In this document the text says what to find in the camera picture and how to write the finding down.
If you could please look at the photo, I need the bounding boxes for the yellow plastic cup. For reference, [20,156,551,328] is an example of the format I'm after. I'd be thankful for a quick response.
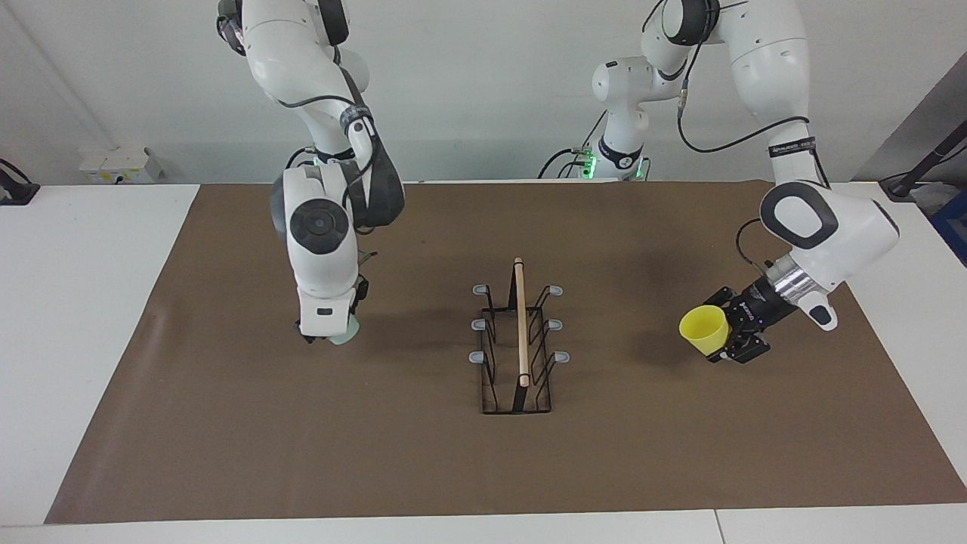
[678,304,731,357]

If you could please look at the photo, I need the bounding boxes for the brown paper table mat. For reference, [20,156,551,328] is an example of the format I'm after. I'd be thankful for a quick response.
[44,180,967,525]

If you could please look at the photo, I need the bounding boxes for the blue box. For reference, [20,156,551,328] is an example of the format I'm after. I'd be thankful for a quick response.
[929,189,967,267]

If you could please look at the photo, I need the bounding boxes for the black tripod stand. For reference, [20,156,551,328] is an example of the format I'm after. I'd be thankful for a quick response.
[879,119,967,202]

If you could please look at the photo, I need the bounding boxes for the black wire cup rack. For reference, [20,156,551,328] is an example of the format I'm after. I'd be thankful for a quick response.
[468,257,571,415]

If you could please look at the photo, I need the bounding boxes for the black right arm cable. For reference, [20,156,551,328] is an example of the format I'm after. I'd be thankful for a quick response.
[273,45,378,211]

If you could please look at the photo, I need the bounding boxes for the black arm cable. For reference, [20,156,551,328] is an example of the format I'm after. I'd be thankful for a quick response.
[675,38,832,271]
[273,45,378,211]

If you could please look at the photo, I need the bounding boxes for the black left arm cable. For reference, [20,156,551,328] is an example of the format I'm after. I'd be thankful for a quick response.
[675,38,832,271]

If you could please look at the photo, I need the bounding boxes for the thin black base cable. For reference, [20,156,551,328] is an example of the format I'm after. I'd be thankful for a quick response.
[537,148,584,181]
[578,111,610,152]

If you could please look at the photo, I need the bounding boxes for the white wall socket box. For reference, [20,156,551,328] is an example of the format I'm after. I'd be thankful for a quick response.
[79,147,164,185]

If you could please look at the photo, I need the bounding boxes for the black clamp mount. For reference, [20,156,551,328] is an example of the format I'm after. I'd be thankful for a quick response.
[0,159,41,206]

